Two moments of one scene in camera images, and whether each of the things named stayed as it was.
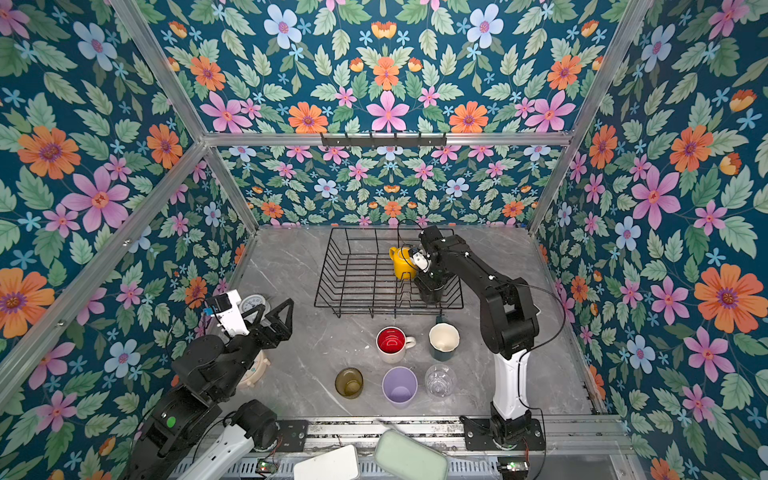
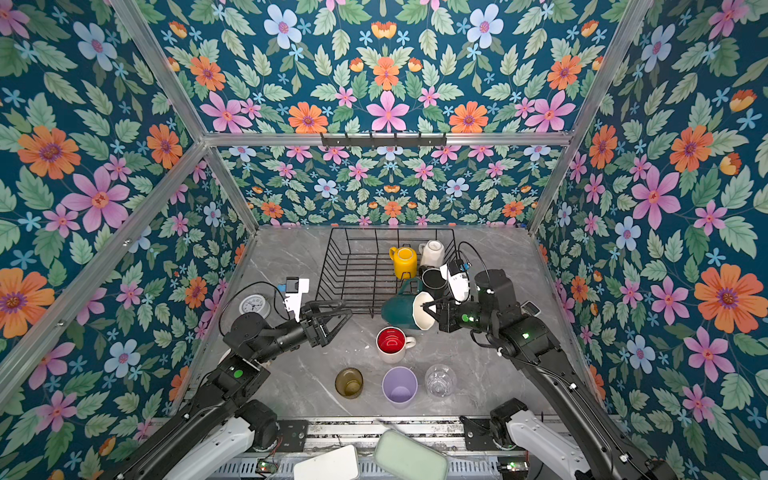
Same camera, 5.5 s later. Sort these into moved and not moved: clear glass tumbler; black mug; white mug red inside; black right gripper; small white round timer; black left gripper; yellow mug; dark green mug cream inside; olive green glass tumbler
Moved: black left gripper; dark green mug cream inside; black right gripper
Not moved: clear glass tumbler; small white round timer; white mug red inside; olive green glass tumbler; black mug; yellow mug
